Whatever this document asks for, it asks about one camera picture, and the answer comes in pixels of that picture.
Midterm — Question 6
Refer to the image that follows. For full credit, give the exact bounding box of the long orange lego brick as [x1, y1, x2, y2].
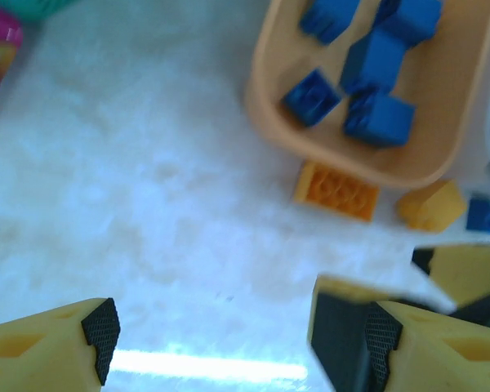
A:
[292, 159, 381, 222]

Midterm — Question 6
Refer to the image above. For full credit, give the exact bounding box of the blue lego brick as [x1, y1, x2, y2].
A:
[281, 68, 343, 128]
[465, 194, 490, 236]
[339, 30, 408, 97]
[300, 0, 367, 45]
[342, 91, 417, 148]
[375, 0, 442, 46]

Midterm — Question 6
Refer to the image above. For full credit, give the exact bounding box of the teal plastic mesh basket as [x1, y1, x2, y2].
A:
[22, 0, 73, 21]

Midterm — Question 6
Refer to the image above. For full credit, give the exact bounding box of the colourful fruit candy bag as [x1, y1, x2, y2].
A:
[0, 7, 25, 119]

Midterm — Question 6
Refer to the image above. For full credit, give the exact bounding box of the orange plastic container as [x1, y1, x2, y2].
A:
[244, 0, 490, 189]

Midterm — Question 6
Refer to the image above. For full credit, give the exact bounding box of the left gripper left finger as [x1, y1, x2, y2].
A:
[0, 296, 122, 392]

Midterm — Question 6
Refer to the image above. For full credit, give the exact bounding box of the yellow lego brick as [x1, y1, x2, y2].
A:
[396, 179, 469, 233]

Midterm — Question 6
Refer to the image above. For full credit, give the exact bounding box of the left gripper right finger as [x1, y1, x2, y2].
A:
[363, 300, 490, 392]

